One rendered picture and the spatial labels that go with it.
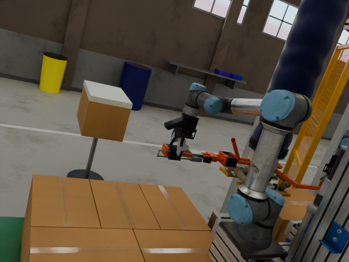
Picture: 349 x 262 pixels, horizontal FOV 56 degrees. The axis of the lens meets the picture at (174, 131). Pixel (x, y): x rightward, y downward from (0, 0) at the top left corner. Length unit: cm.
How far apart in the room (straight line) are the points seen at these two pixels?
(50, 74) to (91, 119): 359
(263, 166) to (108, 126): 213
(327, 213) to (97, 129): 227
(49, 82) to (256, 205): 574
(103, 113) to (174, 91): 489
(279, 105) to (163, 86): 663
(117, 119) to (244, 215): 210
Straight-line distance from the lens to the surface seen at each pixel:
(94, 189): 248
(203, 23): 789
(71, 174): 374
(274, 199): 141
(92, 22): 711
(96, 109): 310
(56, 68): 660
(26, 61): 712
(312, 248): 149
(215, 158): 177
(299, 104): 125
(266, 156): 126
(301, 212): 228
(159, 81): 769
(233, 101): 154
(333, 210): 142
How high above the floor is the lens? 176
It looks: 16 degrees down
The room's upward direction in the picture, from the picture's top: 18 degrees clockwise
